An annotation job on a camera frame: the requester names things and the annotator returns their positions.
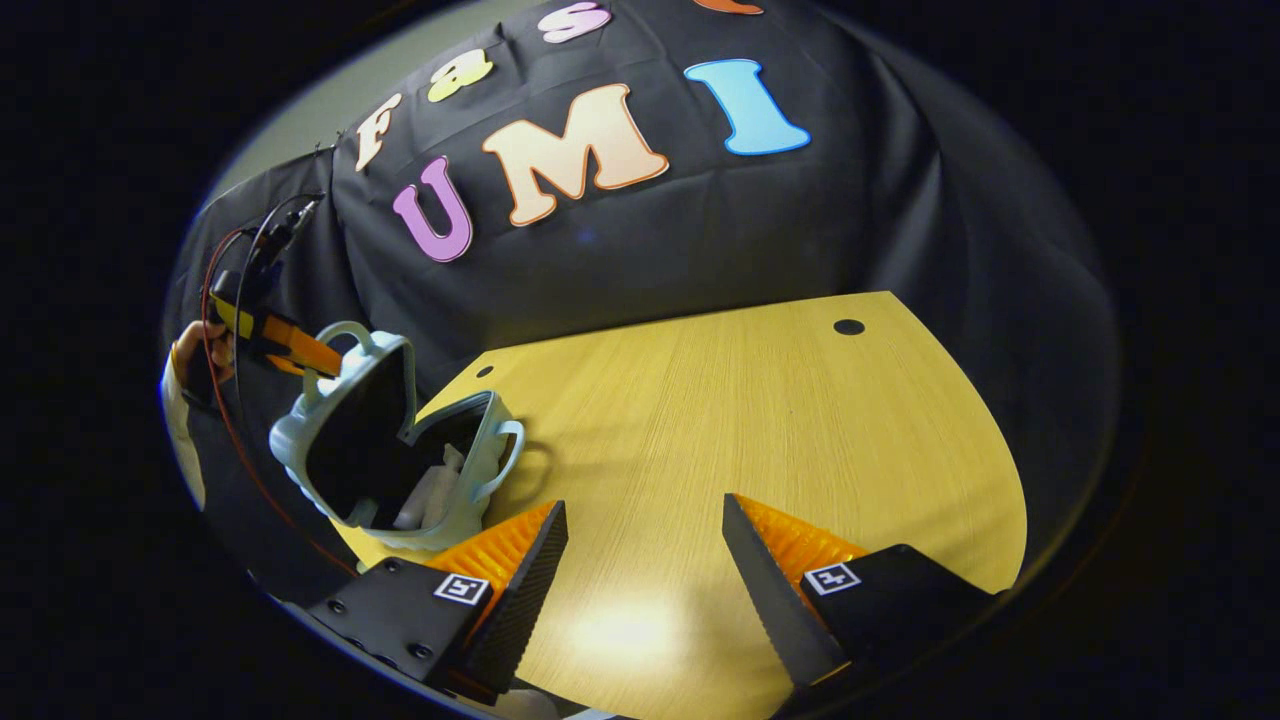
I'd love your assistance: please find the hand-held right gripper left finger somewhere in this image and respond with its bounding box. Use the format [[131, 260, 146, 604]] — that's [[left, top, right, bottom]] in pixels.
[[303, 499, 571, 706]]

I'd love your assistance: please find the red cable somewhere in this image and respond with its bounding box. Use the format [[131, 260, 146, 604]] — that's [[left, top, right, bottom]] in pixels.
[[200, 228, 361, 579]]

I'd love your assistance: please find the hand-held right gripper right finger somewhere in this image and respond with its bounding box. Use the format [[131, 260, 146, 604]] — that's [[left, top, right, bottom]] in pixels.
[[720, 492, 1004, 713]]

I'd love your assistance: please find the black cable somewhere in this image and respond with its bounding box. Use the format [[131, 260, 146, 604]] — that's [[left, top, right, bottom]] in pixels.
[[235, 195, 326, 441]]

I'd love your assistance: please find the light blue suitcase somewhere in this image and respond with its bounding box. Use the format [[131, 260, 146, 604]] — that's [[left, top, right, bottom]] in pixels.
[[268, 320, 527, 553]]

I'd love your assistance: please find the white squeeze tube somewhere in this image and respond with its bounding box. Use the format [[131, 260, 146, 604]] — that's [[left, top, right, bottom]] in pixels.
[[393, 462, 456, 531]]

